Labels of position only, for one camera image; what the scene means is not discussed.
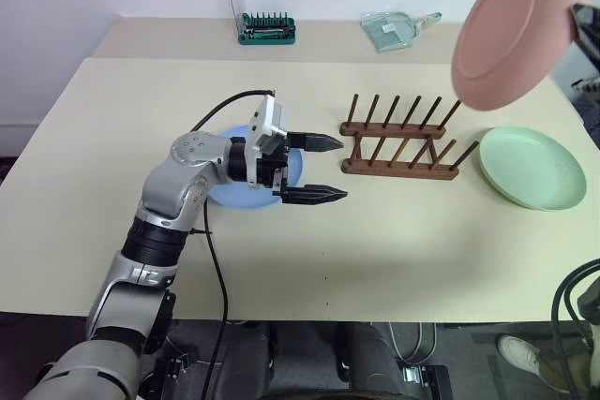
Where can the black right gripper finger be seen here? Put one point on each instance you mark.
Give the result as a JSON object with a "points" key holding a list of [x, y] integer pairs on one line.
{"points": [[591, 46], [583, 13]]}

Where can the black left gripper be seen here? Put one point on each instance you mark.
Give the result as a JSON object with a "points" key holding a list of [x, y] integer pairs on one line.
{"points": [[276, 166]]}

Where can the pink plate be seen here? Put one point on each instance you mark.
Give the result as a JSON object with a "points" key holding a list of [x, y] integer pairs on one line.
{"points": [[506, 34]]}

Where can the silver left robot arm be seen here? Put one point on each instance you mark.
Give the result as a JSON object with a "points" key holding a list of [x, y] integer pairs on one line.
{"points": [[164, 184]]}

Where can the wooden dish rack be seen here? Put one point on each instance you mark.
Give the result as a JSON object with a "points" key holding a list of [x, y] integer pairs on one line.
{"points": [[398, 168]]}

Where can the light blue plate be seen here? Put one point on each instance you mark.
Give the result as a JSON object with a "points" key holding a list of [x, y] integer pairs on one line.
{"points": [[234, 196]]}

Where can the light green plate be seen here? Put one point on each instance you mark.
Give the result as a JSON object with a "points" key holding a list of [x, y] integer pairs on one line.
{"points": [[529, 166]]}

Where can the green screwdriver bit set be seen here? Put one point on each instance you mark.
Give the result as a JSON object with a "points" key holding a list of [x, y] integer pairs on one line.
{"points": [[267, 30]]}

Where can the clear plastic bag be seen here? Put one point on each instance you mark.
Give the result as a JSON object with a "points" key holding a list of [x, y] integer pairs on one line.
{"points": [[391, 30]]}

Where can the dark grey rounded shape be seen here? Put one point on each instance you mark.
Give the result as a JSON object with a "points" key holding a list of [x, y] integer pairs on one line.
{"points": [[304, 362]]}

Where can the black block with metal latch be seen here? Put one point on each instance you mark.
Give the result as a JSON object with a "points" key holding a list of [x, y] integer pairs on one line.
{"points": [[166, 376], [429, 381]]}

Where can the white sneaker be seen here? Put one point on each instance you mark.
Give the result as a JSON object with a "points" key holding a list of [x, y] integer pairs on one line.
{"points": [[520, 355]]}

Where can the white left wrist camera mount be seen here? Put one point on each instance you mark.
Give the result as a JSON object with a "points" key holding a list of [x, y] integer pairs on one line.
{"points": [[266, 114]]}

